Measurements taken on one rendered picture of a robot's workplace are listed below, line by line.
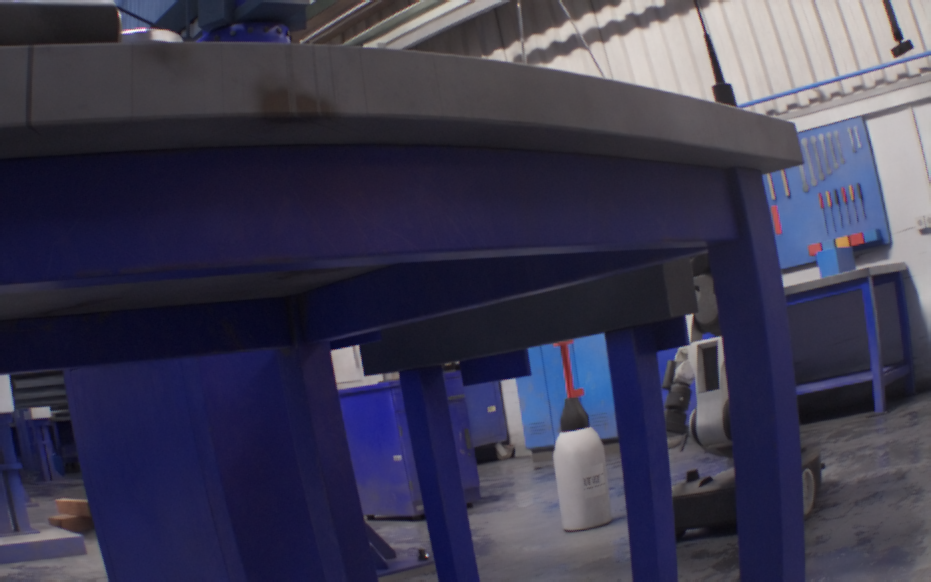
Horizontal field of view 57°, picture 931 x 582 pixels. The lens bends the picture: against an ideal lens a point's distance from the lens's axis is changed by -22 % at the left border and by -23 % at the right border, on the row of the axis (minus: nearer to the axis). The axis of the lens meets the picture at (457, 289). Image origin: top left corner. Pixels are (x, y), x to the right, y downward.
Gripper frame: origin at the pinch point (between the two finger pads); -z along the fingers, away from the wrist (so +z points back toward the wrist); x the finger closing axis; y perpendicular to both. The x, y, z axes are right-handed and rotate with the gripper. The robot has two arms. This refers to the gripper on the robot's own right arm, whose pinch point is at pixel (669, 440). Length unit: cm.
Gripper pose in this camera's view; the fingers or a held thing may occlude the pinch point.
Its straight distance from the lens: 340.2
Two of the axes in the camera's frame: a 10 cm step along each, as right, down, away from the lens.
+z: 2.4, -9.2, 3.2
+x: -9.7, -2.6, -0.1
